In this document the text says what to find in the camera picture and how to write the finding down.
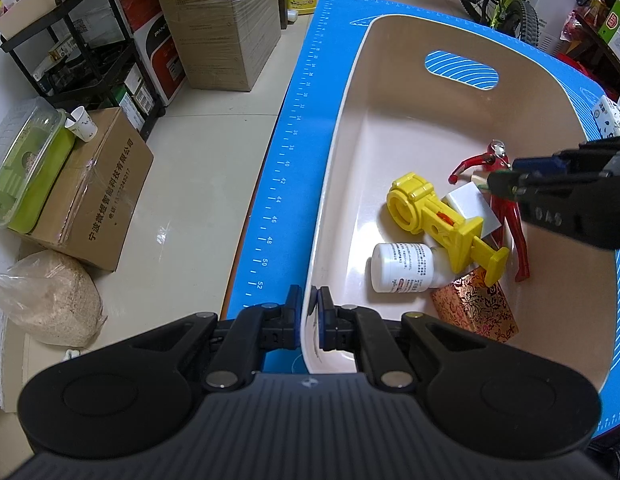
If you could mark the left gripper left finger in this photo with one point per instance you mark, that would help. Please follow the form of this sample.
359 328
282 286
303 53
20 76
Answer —
239 346

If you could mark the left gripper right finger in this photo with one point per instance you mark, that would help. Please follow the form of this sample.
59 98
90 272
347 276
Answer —
364 333

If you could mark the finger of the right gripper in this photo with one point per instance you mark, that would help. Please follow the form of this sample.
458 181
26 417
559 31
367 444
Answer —
589 157
515 185

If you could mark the red Ultraman figure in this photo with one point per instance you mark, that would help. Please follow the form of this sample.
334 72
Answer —
507 212

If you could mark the white power adapter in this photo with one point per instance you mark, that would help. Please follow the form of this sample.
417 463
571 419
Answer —
468 201

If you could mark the white pill bottle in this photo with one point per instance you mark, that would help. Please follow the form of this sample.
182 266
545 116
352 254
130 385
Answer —
402 268

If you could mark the yellow plastic toy tool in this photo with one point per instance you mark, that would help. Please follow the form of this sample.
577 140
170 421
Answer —
414 205

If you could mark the red floral patterned box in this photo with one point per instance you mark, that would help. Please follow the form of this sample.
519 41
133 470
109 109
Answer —
468 303

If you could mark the white tissue box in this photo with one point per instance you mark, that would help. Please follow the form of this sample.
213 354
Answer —
606 114

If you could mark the blue silicone baking mat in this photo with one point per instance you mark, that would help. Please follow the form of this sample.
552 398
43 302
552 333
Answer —
278 245

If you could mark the dark wooden side table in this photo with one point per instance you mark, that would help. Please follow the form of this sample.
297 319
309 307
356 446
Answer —
590 51

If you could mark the green white product box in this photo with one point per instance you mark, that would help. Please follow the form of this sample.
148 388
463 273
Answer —
610 30

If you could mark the floor cardboard box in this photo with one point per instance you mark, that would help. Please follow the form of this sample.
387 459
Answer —
89 209

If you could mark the bag of grain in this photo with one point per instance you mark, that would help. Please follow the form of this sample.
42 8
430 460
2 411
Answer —
51 297

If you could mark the white paper cup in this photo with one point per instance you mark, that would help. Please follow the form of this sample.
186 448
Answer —
81 124

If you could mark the green lidded plastic container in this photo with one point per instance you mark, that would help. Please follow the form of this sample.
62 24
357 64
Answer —
34 146

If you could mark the large stacked cardboard box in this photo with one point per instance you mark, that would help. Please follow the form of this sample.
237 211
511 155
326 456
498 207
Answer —
223 44

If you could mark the black metal shelf rack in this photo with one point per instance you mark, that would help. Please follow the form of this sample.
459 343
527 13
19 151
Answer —
81 52

